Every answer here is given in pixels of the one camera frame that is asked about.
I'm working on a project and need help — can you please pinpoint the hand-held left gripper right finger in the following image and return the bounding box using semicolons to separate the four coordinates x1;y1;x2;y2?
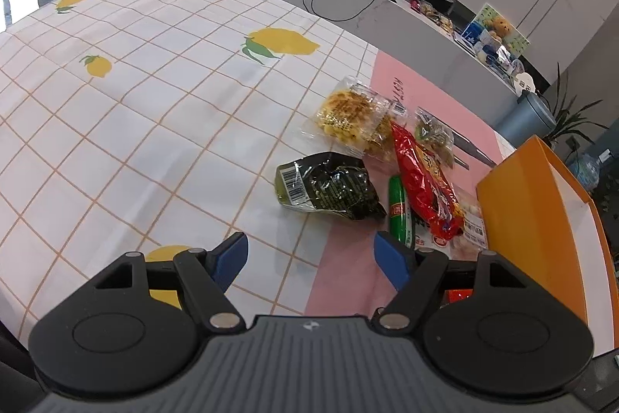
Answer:
373;230;533;333

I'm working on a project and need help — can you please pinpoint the orange cardboard box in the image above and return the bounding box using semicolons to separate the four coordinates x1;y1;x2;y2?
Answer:
476;135;612;358

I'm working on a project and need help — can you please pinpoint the teddy bear poster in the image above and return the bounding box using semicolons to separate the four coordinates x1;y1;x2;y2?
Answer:
455;3;530;60

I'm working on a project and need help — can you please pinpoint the clear packet with brown filling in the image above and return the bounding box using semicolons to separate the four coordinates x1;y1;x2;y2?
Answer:
413;106;456;169

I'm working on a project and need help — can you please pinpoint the white breadstick packet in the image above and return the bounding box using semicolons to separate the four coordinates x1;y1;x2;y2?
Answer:
411;219;465;259

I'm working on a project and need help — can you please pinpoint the white quail egg packet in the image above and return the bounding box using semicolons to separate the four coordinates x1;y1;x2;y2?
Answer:
455;189;490;249

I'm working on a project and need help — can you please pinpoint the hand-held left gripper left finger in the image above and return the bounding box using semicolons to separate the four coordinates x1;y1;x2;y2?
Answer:
89;231;250;332

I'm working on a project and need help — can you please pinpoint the blue-grey trash can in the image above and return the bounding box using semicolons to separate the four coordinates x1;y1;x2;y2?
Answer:
493;93;557;150

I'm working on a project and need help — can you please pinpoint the yellow waffle packet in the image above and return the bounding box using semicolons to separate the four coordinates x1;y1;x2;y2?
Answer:
301;75;409;162

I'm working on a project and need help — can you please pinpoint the green sausage stick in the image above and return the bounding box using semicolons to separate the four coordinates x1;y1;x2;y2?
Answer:
388;173;417;249

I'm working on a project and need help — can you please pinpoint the red snack packet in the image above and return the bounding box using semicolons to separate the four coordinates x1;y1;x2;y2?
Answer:
389;120;466;244

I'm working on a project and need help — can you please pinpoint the potted long-leaf plant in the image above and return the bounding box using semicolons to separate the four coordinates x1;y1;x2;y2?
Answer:
542;65;605;147

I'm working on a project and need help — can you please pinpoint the pile of snack packets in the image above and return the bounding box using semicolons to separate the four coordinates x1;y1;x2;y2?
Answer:
410;0;455;36

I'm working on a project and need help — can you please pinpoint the dark green snack packet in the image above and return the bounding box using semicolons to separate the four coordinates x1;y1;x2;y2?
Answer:
275;152;388;223

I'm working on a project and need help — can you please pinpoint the large water bottle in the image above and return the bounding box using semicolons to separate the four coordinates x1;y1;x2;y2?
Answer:
566;149;603;191

